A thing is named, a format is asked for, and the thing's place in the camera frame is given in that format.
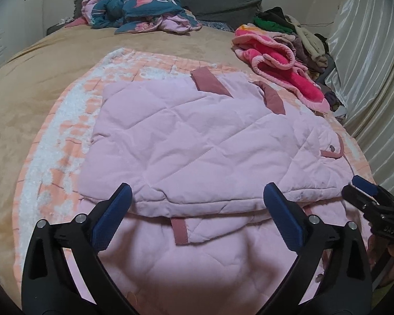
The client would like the pink fleece garment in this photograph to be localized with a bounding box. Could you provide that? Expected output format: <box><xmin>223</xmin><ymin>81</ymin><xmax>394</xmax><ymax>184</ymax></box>
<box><xmin>231</xmin><ymin>24</ymin><xmax>330</xmax><ymax>112</ymax></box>

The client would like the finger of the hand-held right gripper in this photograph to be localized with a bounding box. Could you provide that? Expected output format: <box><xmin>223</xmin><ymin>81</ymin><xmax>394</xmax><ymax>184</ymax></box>
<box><xmin>352</xmin><ymin>175</ymin><xmax>394</xmax><ymax>209</ymax></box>
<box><xmin>341</xmin><ymin>185</ymin><xmax>386</xmax><ymax>220</ymax></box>

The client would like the white satin curtain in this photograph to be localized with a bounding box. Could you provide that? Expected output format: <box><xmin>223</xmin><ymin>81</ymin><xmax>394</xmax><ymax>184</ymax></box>
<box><xmin>325</xmin><ymin>0</ymin><xmax>394</xmax><ymax>201</ymax></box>

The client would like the orange checked fleece blanket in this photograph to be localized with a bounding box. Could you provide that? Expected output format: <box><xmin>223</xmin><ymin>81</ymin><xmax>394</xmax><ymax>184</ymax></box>
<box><xmin>15</xmin><ymin>49</ymin><xmax>376</xmax><ymax>289</ymax></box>

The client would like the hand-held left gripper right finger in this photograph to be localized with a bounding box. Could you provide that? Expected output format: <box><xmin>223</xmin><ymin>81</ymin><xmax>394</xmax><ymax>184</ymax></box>
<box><xmin>263</xmin><ymin>183</ymin><xmax>372</xmax><ymax>315</ymax></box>

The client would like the bed with tan sheet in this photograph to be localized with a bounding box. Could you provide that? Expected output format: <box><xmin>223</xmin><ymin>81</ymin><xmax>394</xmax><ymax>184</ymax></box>
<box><xmin>0</xmin><ymin>23</ymin><xmax>349</xmax><ymax>256</ymax></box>

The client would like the white wardrobe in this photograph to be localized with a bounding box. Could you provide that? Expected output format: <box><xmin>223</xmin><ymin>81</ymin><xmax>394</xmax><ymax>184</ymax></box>
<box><xmin>0</xmin><ymin>0</ymin><xmax>50</xmax><ymax>76</ymax></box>

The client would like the pink quilted jacket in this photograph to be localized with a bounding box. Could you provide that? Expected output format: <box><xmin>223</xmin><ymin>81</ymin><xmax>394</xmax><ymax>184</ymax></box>
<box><xmin>66</xmin><ymin>66</ymin><xmax>358</xmax><ymax>315</ymax></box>

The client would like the dark wall cable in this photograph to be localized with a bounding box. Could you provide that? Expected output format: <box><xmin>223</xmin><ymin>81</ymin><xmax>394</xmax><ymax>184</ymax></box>
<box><xmin>300</xmin><ymin>21</ymin><xmax>335</xmax><ymax>29</ymax></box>

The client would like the pile of folded clothes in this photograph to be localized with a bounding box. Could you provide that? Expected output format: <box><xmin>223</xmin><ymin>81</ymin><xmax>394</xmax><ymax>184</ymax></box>
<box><xmin>253</xmin><ymin>7</ymin><xmax>335</xmax><ymax>82</ymax></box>

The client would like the teal flamingo print quilt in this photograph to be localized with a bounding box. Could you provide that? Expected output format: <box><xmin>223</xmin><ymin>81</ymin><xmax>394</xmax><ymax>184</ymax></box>
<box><xmin>81</xmin><ymin>0</ymin><xmax>202</xmax><ymax>36</ymax></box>

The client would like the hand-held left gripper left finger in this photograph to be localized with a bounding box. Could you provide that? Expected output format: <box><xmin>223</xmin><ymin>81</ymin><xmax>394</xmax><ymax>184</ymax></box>
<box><xmin>21</xmin><ymin>183</ymin><xmax>133</xmax><ymax>315</ymax></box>

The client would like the pink pillow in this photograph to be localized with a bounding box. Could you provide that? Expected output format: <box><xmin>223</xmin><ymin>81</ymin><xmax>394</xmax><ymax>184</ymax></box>
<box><xmin>64</xmin><ymin>16</ymin><xmax>89</xmax><ymax>28</ymax></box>

